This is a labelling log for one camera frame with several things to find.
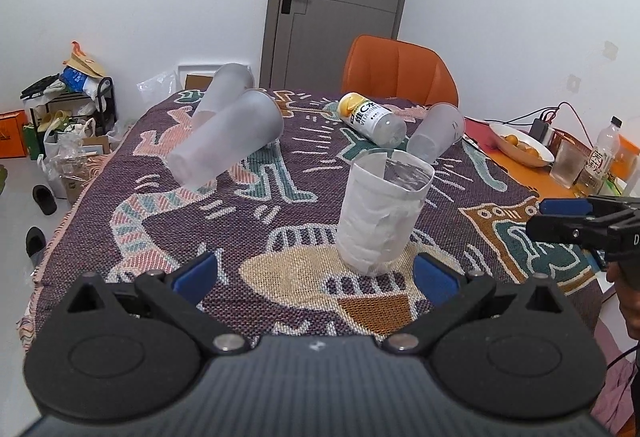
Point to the pile of oranges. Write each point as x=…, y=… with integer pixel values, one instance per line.
x=522, y=146

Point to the small frosted plastic cup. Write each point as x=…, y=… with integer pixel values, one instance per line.
x=434, y=132

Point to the yellow label plastic bottle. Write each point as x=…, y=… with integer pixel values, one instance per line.
x=372, y=119

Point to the tea bottle with white cap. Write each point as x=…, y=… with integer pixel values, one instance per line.
x=597, y=162

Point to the white bowl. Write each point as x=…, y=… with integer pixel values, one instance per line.
x=545, y=156

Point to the brown paper bag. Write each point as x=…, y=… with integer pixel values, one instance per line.
x=84, y=62

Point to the white shopping bag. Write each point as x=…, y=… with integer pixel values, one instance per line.
x=70, y=139

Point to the red plastic basket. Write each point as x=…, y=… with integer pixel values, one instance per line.
x=562, y=134

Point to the black power adapter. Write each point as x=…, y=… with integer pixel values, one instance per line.
x=541, y=129

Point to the black shoe rack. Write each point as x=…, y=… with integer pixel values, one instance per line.
x=106, y=99

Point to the orange chair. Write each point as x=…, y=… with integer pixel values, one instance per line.
x=395, y=67

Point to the paper-wrapped clear cup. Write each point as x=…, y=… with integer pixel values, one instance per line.
x=375, y=217

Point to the white board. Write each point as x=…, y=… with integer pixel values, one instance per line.
x=192, y=67

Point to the white wall socket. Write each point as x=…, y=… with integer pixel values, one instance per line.
x=610, y=50

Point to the clear drinking glass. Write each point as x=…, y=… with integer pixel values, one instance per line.
x=567, y=164

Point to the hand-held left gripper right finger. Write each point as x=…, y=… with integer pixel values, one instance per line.
x=434, y=279

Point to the clear plastic bag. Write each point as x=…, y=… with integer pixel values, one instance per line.
x=157, y=89

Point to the black slipper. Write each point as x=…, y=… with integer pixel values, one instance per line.
x=35, y=244
x=45, y=199

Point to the person's right forearm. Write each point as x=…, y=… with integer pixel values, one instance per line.
x=627, y=302

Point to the pink cloth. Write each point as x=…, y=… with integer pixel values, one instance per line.
x=617, y=392

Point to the green box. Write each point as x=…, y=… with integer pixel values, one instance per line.
x=32, y=142

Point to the printed purple blanket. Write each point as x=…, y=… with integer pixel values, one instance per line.
x=295, y=197

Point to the large frosted plastic cup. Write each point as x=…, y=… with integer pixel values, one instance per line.
x=225, y=142

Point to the blue plastic bag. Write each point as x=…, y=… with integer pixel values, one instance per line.
x=74, y=77

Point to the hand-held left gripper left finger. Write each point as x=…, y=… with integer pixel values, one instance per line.
x=196, y=278

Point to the orange shopping bag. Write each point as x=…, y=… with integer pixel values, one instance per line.
x=11, y=134

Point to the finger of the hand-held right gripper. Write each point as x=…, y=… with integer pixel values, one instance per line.
x=555, y=227
x=562, y=207

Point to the small cardboard box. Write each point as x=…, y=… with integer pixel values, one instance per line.
x=197, y=81

